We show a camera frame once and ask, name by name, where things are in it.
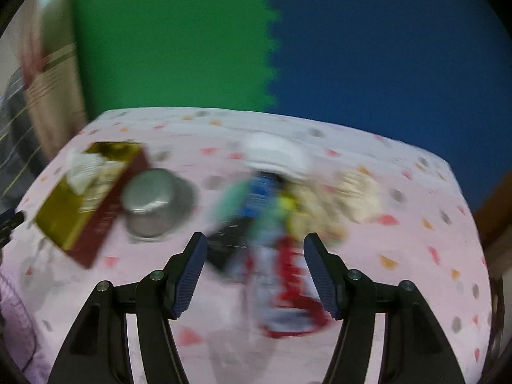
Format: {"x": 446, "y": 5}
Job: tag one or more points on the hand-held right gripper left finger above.
{"x": 188, "y": 276}

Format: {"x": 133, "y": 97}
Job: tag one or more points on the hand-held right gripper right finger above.
{"x": 320, "y": 276}

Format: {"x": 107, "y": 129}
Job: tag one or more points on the teal fluffy scrunchie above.
{"x": 232, "y": 200}

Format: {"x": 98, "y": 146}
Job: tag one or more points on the black soft item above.
{"x": 228, "y": 240}

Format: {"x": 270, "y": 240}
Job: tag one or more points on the blue soft item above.
{"x": 262, "y": 192}

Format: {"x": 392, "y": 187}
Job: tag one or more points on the beige fluffy item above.
{"x": 316, "y": 212}

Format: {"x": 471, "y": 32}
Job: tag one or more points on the steel bowl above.
{"x": 154, "y": 204}

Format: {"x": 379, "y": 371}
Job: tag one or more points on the pink patterned tablecloth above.
{"x": 420, "y": 248}

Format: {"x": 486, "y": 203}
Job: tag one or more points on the red and gold box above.
{"x": 80, "y": 212}

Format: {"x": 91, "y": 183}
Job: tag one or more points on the white bowl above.
{"x": 272, "y": 152}

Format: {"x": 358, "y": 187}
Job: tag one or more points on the white tissue paper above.
{"x": 84, "y": 166}

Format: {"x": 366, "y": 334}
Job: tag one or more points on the brown foam mat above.
{"x": 496, "y": 216}

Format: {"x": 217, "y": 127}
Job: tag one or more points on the blue foam mat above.
{"x": 380, "y": 48}

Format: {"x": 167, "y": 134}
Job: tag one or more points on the green foam mat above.
{"x": 172, "y": 40}

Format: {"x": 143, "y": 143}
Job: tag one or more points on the beige curtain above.
{"x": 52, "y": 68}

